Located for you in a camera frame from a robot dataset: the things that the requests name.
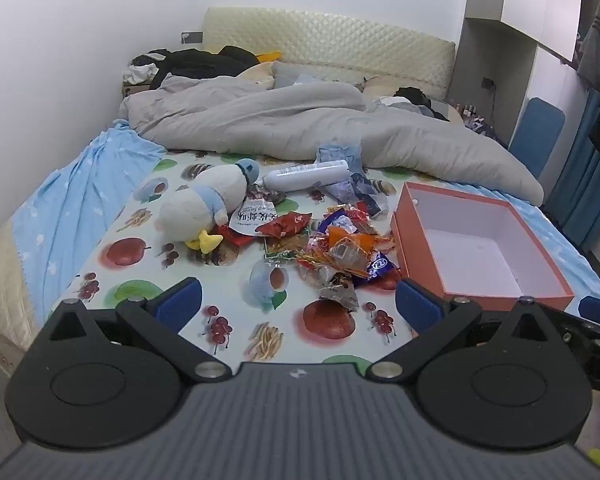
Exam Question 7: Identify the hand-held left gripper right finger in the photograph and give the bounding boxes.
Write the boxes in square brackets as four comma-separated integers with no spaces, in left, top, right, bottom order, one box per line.
[370,278,563,382]

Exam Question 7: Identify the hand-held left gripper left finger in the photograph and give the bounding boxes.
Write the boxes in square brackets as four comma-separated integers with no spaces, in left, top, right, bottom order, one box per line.
[39,277,233,382]

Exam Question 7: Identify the blue white snack packet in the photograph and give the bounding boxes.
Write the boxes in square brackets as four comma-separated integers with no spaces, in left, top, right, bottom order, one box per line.
[365,251,402,281]

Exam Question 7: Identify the pile of mixed snacks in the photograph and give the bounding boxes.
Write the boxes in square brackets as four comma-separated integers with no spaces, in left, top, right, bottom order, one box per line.
[260,202,406,311]

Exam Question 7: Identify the orange cardboard box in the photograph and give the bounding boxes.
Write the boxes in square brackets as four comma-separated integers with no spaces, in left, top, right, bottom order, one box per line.
[390,181,576,313]

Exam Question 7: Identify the white snack pouch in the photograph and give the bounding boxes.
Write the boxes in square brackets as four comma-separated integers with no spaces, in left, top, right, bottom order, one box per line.
[228,183,288,237]

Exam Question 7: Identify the dark red snack packet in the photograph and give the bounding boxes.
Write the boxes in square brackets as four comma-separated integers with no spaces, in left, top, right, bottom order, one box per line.
[255,211,313,238]

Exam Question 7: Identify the fruit print mat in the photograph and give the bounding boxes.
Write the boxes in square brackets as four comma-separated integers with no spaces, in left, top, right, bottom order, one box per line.
[75,152,416,363]

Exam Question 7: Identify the clear plastic snack packet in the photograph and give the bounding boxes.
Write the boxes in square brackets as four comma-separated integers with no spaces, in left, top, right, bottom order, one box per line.
[250,260,288,306]

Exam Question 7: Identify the white plush duck toy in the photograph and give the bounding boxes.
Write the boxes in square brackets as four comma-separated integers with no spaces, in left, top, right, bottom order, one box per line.
[157,158,258,253]

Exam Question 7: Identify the blue curtain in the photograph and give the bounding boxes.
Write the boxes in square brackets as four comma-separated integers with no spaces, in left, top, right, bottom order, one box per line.
[545,90,600,261]

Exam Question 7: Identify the crumpled navy white wrapper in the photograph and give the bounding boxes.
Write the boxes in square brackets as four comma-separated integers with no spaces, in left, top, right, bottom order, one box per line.
[327,171,397,218]

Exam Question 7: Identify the light blue star blanket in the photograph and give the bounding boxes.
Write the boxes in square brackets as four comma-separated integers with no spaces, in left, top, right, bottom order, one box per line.
[11,119,600,311]

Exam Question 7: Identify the light blue plastic bag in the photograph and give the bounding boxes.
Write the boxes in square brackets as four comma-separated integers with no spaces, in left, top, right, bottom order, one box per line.
[316,142,365,172]

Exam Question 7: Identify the white tube bottle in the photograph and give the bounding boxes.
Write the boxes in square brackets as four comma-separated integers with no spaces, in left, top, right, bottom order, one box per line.
[262,159,351,193]

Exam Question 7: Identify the beige quilted mattress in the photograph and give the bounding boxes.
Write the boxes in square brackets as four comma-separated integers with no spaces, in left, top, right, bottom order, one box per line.
[0,220,46,356]

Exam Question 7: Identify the grey white garment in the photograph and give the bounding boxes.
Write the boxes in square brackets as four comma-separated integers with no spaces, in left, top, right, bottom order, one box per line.
[375,96,431,113]

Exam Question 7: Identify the grey duvet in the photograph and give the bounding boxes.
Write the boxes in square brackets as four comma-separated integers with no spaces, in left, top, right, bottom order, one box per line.
[119,62,546,206]

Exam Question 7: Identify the black garment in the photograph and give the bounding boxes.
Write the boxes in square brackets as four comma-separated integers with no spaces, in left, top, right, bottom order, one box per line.
[395,86,451,122]

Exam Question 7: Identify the beige patterned pillow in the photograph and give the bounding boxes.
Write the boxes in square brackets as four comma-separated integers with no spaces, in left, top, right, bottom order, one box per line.
[362,76,398,98]

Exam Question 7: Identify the white cloth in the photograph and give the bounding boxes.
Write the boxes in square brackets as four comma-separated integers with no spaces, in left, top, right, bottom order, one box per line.
[125,62,159,86]

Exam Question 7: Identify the black clothes pile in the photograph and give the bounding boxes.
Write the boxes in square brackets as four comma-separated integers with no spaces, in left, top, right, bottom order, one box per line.
[150,46,261,92]

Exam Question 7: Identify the peach pillow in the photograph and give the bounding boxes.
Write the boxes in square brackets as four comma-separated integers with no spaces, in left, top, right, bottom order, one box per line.
[237,62,276,92]

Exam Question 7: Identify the grey striped jacket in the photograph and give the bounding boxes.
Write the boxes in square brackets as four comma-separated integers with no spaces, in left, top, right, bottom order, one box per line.
[577,0,600,96]

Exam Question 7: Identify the beige quilted headboard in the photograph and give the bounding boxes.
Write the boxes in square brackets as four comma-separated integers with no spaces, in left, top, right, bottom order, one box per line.
[202,6,456,96]

